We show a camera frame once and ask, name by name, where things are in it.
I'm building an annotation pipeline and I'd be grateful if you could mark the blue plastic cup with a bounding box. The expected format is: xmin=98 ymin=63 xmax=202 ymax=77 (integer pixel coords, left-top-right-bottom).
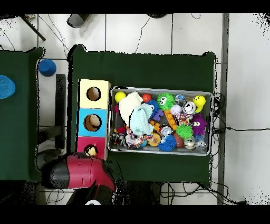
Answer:
xmin=38 ymin=59 xmax=57 ymax=77

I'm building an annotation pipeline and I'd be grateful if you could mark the person's foot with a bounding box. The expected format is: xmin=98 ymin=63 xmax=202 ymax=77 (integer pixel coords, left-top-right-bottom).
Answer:
xmin=67 ymin=14 xmax=89 ymax=29

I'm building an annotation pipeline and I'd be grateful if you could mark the dark green side table cloth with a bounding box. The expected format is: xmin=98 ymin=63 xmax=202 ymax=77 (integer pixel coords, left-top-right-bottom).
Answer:
xmin=0 ymin=47 xmax=47 ymax=182

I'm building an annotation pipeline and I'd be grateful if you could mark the yellow smiley ball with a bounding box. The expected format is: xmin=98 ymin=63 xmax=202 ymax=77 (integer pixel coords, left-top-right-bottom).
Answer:
xmin=192 ymin=95 xmax=207 ymax=114

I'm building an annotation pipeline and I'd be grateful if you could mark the wooden box with three holes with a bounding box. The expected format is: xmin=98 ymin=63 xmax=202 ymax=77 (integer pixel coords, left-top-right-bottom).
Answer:
xmin=74 ymin=79 xmax=112 ymax=161

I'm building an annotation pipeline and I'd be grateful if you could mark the black power cable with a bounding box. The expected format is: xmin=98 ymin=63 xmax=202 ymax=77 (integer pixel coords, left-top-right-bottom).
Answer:
xmin=211 ymin=126 xmax=270 ymax=133

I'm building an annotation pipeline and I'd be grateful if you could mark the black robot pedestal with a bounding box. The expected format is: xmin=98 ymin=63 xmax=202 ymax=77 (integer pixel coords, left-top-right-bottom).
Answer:
xmin=117 ymin=181 xmax=163 ymax=205

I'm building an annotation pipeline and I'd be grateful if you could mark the white baseball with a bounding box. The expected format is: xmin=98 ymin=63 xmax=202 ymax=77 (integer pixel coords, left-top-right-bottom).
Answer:
xmin=170 ymin=104 xmax=183 ymax=115

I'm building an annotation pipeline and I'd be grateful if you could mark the plain yellow ball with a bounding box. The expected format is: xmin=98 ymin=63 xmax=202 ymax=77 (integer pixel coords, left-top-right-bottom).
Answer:
xmin=114 ymin=91 xmax=127 ymax=104

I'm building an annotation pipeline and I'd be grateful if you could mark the silver crushed soda can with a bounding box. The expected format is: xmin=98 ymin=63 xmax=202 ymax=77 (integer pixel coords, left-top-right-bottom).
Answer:
xmin=182 ymin=136 xmax=196 ymax=150

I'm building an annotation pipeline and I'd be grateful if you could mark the mint green cloth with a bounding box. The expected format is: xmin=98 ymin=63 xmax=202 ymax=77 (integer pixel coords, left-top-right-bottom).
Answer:
xmin=129 ymin=103 xmax=155 ymax=136

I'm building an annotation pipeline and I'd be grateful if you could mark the black tripod leg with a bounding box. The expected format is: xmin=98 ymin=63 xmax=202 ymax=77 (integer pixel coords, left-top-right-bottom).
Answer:
xmin=20 ymin=14 xmax=46 ymax=41

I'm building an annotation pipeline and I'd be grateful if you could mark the dark stand base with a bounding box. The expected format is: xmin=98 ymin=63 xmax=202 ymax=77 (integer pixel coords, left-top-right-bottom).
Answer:
xmin=35 ymin=147 xmax=63 ymax=170

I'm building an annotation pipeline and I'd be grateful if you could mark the blue spiky ball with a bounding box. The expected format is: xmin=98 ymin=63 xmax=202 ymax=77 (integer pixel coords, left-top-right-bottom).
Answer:
xmin=146 ymin=99 xmax=160 ymax=113
xmin=158 ymin=135 xmax=177 ymax=152

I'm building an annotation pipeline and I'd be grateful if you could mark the black red crushed soda can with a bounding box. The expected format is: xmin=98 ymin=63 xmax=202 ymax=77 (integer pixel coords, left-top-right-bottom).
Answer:
xmin=110 ymin=132 xmax=127 ymax=147

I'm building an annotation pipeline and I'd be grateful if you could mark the purple spiky monster toy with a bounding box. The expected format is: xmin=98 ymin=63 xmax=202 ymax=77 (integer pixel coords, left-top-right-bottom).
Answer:
xmin=191 ymin=114 xmax=208 ymax=136

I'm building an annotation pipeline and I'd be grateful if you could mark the cream waffle cloth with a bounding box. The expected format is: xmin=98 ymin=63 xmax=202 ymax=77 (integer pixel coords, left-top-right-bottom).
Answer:
xmin=118 ymin=91 xmax=144 ymax=126

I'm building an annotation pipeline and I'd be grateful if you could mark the blue plastic bowl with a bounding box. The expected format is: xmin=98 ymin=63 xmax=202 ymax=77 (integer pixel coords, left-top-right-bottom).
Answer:
xmin=0 ymin=74 xmax=16 ymax=99

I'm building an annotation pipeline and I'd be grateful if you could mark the thin black floor cable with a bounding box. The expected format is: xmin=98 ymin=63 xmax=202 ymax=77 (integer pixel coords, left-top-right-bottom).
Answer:
xmin=134 ymin=16 xmax=151 ymax=53

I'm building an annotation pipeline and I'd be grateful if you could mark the black upright panel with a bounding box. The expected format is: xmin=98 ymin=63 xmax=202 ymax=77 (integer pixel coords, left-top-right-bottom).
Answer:
xmin=54 ymin=73 xmax=66 ymax=150

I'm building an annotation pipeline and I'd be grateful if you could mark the silver wire mesh bin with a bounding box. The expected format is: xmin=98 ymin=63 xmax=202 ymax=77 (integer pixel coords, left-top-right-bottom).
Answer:
xmin=107 ymin=85 xmax=214 ymax=157

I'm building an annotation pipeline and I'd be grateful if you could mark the colourful paper wad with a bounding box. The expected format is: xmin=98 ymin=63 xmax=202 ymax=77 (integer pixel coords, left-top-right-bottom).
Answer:
xmin=125 ymin=128 xmax=148 ymax=149

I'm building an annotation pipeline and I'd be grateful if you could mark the green furry toy with eyes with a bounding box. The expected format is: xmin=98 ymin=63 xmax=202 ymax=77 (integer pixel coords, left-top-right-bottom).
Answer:
xmin=157 ymin=92 xmax=176 ymax=111

